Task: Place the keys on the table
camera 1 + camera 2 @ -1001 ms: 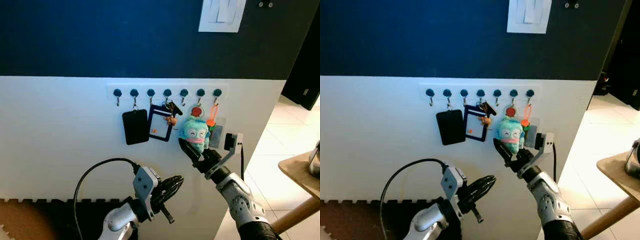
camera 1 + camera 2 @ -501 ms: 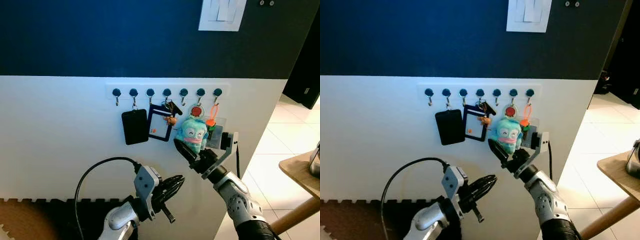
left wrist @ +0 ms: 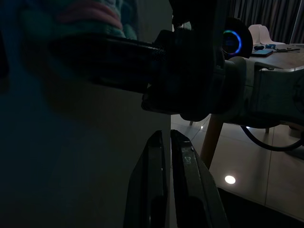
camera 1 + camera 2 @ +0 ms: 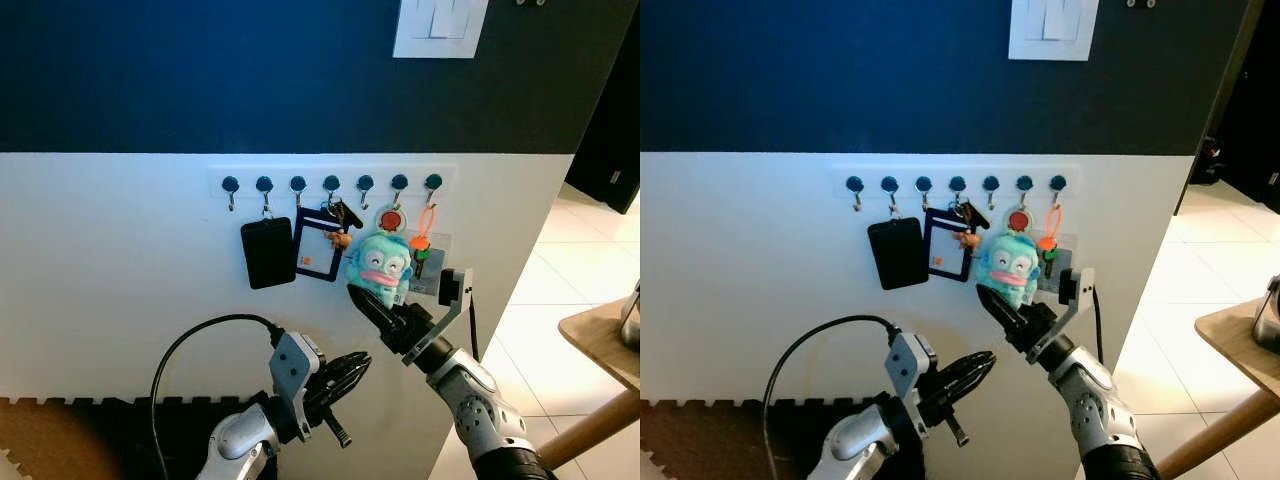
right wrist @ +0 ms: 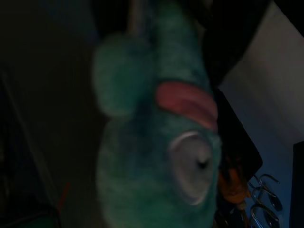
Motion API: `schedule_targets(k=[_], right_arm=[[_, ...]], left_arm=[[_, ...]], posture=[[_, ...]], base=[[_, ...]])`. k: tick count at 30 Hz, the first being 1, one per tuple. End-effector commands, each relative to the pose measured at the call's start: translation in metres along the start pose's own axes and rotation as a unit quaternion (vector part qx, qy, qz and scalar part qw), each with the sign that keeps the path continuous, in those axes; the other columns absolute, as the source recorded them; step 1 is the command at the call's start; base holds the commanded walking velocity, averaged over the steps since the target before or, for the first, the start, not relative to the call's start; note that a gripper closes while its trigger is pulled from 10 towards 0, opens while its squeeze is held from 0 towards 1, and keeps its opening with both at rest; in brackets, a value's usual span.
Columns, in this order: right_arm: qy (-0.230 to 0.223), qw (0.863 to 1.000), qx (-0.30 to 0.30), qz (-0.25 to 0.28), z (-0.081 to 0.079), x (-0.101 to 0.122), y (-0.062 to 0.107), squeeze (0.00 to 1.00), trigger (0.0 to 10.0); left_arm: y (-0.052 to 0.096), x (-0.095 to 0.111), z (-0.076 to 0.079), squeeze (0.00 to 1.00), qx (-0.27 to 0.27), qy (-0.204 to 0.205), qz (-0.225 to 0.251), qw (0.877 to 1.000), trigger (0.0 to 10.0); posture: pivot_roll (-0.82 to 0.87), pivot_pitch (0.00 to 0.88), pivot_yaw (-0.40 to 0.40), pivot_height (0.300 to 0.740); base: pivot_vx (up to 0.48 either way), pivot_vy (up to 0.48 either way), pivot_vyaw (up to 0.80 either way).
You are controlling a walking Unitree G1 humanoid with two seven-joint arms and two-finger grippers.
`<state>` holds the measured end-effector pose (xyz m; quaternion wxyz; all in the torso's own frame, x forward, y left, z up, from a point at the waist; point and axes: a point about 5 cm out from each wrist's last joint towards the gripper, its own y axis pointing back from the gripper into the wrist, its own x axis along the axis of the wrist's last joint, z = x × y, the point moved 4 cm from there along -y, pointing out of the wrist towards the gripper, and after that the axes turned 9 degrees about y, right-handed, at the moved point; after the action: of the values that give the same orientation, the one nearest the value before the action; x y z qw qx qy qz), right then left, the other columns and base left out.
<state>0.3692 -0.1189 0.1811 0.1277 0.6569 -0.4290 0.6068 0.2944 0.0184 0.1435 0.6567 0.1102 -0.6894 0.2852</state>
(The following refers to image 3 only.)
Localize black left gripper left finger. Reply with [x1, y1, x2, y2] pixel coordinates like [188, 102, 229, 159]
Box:
[123, 130, 168, 228]

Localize white cabinet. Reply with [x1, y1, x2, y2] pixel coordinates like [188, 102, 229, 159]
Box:
[0, 0, 172, 228]

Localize dark grey curtain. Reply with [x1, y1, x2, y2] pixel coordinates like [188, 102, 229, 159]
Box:
[227, 0, 304, 45]

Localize wooden dining table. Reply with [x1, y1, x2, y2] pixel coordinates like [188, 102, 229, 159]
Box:
[200, 43, 304, 170]

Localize black robot head blue ring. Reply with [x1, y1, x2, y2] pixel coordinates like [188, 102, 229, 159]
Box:
[222, 17, 254, 59]

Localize dark blue tablet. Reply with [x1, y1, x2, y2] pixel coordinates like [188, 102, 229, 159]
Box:
[251, 48, 274, 58]

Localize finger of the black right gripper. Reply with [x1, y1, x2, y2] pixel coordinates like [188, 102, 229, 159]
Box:
[59, 55, 153, 93]
[48, 33, 162, 63]

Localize white paper sheet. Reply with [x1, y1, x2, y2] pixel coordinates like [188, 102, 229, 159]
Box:
[275, 44, 301, 51]

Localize white plastic chair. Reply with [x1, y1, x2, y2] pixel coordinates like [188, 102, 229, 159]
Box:
[258, 25, 276, 46]
[248, 24, 263, 47]

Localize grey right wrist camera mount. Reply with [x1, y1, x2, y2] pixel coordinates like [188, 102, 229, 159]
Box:
[171, 14, 223, 121]

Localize teal pink fuzzy cloth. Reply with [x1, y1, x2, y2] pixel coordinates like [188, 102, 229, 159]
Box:
[19, 0, 139, 41]

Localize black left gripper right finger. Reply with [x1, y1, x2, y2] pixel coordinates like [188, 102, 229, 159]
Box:
[170, 129, 230, 228]

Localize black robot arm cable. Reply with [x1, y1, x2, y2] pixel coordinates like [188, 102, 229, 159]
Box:
[239, 125, 304, 152]

